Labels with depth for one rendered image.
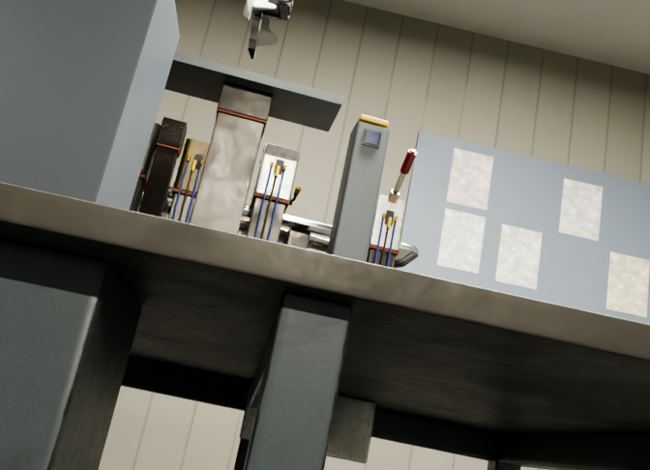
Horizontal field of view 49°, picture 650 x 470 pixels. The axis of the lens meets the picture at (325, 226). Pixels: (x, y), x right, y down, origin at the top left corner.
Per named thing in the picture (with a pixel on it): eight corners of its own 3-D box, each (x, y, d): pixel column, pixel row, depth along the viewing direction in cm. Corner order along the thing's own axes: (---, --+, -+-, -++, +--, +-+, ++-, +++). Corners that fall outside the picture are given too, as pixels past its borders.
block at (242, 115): (219, 320, 136) (269, 109, 149) (221, 314, 128) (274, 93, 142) (166, 308, 135) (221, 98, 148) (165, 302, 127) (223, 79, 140)
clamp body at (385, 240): (370, 367, 157) (397, 213, 168) (385, 364, 145) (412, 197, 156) (338, 361, 156) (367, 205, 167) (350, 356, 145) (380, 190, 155)
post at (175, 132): (137, 310, 144) (187, 131, 156) (135, 307, 139) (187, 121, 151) (112, 305, 143) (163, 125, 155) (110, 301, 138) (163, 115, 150)
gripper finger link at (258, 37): (273, 63, 156) (280, 19, 153) (246, 58, 156) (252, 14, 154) (275, 61, 159) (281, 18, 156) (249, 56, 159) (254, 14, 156)
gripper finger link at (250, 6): (271, 9, 140) (280, -7, 148) (242, 3, 141) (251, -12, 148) (270, 24, 142) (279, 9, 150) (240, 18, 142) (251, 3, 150)
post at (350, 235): (344, 348, 139) (382, 143, 152) (353, 344, 132) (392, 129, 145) (307, 339, 138) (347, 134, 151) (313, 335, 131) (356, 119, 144)
